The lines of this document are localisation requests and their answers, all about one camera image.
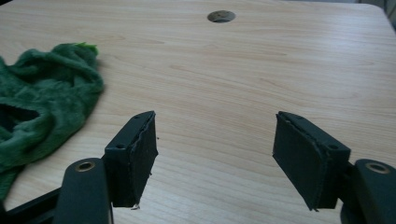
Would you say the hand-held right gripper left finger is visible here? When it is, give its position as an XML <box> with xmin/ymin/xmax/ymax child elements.
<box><xmin>103</xmin><ymin>110</ymin><xmax>159</xmax><ymax>209</ymax></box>

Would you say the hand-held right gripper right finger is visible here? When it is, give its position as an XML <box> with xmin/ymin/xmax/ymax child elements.
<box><xmin>272</xmin><ymin>111</ymin><xmax>352</xmax><ymax>212</ymax></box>

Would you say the green fluffy cloth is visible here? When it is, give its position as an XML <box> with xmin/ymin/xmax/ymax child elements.
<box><xmin>0</xmin><ymin>42</ymin><xmax>105</xmax><ymax>202</ymax></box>

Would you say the round cable hole grommet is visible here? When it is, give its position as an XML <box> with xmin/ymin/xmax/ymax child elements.
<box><xmin>206</xmin><ymin>9</ymin><xmax>236</xmax><ymax>24</ymax></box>

